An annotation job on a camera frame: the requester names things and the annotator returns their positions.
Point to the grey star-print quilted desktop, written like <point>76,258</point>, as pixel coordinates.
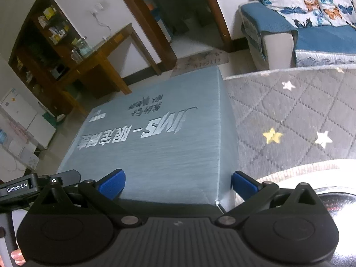
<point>292,111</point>

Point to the butterfly print blanket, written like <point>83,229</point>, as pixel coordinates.
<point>311,2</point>

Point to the dark wooden shelf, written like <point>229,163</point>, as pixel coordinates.
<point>36,50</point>

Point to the black round induction cooker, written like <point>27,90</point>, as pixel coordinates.
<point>336,200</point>

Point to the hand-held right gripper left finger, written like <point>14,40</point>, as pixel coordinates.
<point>112,185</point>

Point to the white wall socket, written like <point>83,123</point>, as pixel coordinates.
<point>96,7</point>

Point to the blue sofa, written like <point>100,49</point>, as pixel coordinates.
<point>319,39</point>

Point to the grey doormat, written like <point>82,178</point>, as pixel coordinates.
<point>200,61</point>

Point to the person's left hand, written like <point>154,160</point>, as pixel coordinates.
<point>16,254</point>

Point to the white cabinet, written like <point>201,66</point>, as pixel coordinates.
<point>27,122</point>

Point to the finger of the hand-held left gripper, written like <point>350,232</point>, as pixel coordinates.
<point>66,176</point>

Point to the glass jar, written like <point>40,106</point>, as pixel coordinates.
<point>83,48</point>

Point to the brown wooden side desk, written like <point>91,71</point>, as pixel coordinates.
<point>111,44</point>

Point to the brown wooden door frame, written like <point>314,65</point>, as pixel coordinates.
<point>147,19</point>

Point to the grey-blue box lid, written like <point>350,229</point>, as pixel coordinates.
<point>167,150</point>

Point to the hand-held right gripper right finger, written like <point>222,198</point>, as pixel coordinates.
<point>246,185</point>

